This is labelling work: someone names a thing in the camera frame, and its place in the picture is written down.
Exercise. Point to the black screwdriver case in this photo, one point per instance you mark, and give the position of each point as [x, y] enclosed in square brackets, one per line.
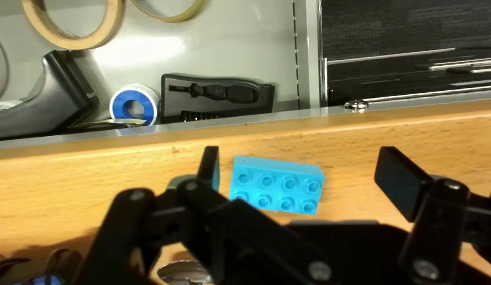
[219, 109]

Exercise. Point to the black grey tape dispenser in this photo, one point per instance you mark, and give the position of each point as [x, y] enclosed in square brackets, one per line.
[61, 92]

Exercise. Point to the light blue toy brick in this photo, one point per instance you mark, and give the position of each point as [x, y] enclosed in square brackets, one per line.
[278, 183]

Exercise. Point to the thin tan tape roll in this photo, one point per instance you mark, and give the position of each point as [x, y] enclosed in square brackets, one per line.
[172, 17]

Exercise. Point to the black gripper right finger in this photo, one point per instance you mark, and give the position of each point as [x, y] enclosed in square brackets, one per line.
[441, 221]

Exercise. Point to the blue white thread tape roll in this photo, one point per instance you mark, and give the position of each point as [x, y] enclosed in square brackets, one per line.
[119, 104]

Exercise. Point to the grey tape roll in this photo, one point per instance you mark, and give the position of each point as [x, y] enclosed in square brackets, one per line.
[4, 68]

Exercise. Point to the large tan tape roll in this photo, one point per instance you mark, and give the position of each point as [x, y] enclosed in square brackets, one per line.
[116, 16]

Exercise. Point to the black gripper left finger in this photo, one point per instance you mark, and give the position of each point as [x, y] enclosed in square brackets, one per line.
[151, 226]

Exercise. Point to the black drawer cabinet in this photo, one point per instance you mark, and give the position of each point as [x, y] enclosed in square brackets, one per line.
[414, 79]

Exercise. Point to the open grey metal drawer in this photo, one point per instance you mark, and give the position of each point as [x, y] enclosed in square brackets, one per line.
[230, 41]

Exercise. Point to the silver round bolt head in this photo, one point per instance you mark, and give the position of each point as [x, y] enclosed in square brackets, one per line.
[357, 104]

